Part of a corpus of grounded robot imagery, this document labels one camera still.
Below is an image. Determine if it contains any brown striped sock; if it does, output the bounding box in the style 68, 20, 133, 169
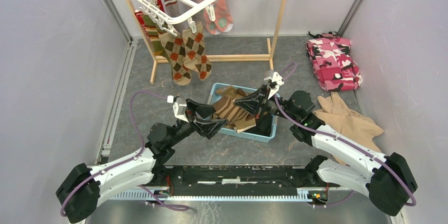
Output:
212, 97, 256, 133

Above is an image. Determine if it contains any pink patterned sock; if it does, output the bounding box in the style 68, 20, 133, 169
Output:
193, 0, 234, 35

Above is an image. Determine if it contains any light blue plastic basket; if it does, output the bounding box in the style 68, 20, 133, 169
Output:
208, 82, 278, 143

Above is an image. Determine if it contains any pink camouflage bag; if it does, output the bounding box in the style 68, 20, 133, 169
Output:
306, 32, 362, 92

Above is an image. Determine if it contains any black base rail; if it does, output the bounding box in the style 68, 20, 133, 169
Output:
132, 164, 341, 197

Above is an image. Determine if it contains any green striped sock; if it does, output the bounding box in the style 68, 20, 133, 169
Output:
142, 14, 169, 61

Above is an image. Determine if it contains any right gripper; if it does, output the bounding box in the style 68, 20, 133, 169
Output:
234, 84, 298, 122

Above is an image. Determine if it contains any beige cloth on floor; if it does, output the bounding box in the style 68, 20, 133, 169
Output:
313, 92, 384, 152

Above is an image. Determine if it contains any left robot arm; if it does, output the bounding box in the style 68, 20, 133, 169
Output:
55, 95, 228, 223

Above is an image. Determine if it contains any black garment in basket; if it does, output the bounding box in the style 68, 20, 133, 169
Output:
254, 114, 274, 136

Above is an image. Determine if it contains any grey sock striped cuff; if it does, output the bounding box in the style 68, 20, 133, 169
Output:
164, 0, 180, 18

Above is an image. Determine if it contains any beige argyle sock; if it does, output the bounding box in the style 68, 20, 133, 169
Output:
159, 33, 191, 86
182, 22, 211, 81

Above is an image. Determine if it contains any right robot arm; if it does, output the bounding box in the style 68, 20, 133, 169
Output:
234, 70, 418, 216

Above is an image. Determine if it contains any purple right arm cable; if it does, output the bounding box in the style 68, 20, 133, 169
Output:
273, 62, 418, 208

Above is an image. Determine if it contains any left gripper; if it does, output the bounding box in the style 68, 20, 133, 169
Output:
168, 98, 228, 147

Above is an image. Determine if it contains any wooden rack frame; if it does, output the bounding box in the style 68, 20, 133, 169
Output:
125, 0, 287, 84

